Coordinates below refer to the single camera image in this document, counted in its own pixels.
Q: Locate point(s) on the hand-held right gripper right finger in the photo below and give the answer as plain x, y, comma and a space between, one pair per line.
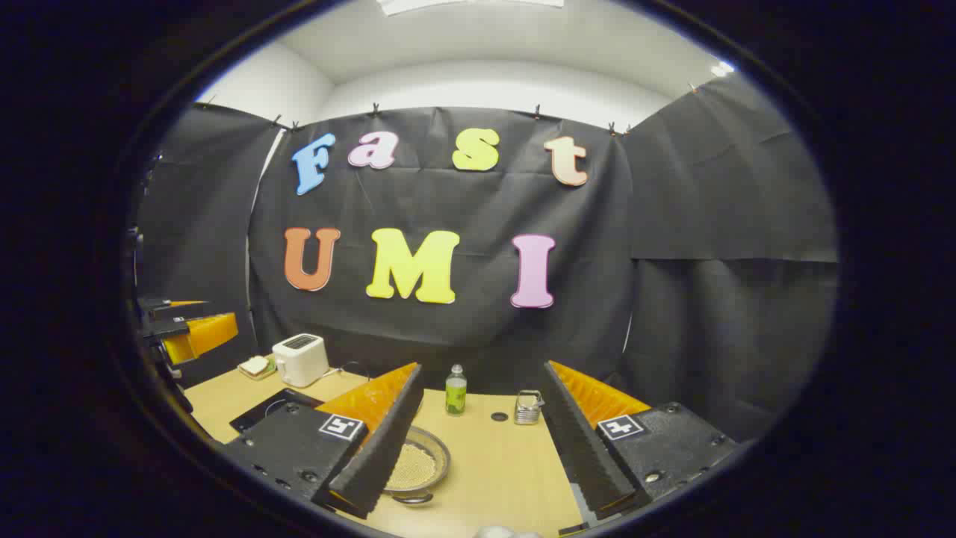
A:
582, 448

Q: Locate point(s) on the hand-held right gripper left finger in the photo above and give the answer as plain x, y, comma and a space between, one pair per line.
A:
388, 448

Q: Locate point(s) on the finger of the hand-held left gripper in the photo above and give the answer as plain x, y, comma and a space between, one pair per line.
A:
205, 335
160, 305

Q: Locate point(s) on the black induction cooktop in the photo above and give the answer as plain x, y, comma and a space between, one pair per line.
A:
261, 411

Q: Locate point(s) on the pile of pale soybeans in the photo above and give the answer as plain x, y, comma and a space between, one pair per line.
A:
414, 467

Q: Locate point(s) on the small green plate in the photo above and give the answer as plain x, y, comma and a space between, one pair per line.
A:
272, 370

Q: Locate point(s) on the green label plastic bottle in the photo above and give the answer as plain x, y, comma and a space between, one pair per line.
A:
456, 392

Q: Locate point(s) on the white toaster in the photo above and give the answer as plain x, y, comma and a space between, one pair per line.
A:
299, 362

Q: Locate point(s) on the ceiling light panel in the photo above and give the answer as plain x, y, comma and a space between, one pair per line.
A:
463, 4
722, 69

